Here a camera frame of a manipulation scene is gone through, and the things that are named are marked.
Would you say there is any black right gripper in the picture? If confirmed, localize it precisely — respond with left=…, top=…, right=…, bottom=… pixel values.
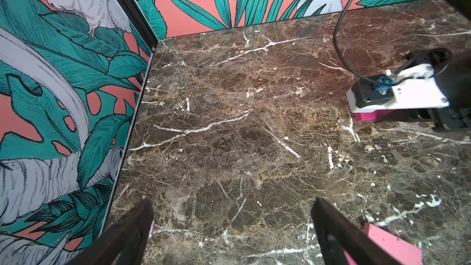
left=376, top=49, right=471, bottom=132

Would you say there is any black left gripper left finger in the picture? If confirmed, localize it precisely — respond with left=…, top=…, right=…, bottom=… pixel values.
left=67, top=198, right=154, bottom=265

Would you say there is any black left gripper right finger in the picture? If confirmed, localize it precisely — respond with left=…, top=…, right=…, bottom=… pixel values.
left=311, top=198, right=399, bottom=265

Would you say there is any magenta block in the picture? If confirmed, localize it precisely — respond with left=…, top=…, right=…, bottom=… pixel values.
left=354, top=110, right=393, bottom=121
left=363, top=223, right=423, bottom=265

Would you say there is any poker chip 500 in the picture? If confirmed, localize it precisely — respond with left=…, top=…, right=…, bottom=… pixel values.
left=148, top=221, right=157, bottom=239

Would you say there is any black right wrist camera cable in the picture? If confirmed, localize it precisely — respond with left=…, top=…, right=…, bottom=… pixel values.
left=332, top=0, right=453, bottom=88

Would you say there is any black left corner frame post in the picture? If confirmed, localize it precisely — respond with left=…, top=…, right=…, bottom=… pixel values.
left=117, top=0, right=158, bottom=53

